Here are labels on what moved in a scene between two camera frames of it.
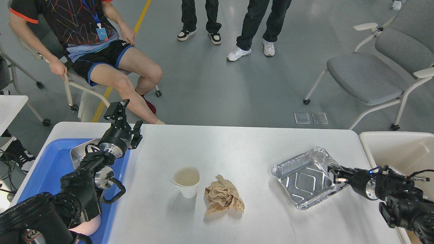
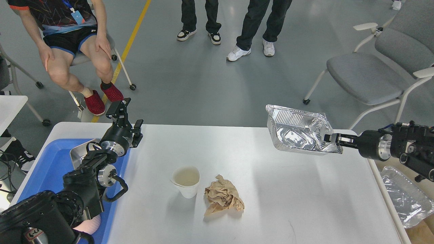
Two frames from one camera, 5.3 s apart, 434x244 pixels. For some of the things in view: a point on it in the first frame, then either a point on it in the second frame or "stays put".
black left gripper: x=116 y=139 stays put
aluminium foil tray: x=305 y=178 to x=296 y=131
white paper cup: x=186 y=178 stays put
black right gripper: x=362 y=181 to x=373 y=144
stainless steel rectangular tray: x=78 y=152 stays put
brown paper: x=221 y=195 stays put
